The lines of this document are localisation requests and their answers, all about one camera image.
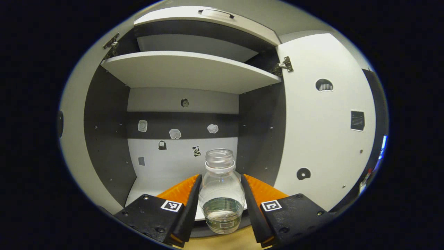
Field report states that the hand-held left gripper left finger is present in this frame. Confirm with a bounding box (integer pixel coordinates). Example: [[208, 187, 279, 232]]
[[114, 174, 203, 248]]

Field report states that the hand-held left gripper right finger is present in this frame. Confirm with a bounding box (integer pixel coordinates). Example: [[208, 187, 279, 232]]
[[240, 174, 335, 248]]

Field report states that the clear plastic bottle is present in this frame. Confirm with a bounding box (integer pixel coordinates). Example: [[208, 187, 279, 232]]
[[198, 149, 246, 234]]

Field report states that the grey and white cabinet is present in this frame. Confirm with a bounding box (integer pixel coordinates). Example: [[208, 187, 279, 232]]
[[83, 5, 287, 240]]

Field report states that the white cabinet door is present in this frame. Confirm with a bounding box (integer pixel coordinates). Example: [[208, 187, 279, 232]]
[[273, 33, 377, 212], [58, 17, 137, 215]]

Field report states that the white cabinet shelf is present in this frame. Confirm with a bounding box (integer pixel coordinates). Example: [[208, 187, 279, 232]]
[[101, 51, 281, 95]]

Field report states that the metal door hinge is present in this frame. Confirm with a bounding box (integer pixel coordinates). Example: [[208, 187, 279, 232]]
[[271, 56, 294, 76], [102, 33, 120, 59]]

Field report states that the cream cabinet drawer front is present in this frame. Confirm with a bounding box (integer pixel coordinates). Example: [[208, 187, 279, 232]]
[[134, 6, 281, 46]]

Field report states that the black backdrop cloth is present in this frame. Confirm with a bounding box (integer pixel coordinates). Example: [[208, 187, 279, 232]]
[[328, 69, 389, 213]]

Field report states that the black drawer handle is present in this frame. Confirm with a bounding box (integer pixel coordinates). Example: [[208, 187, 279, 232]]
[[198, 9, 235, 19]]

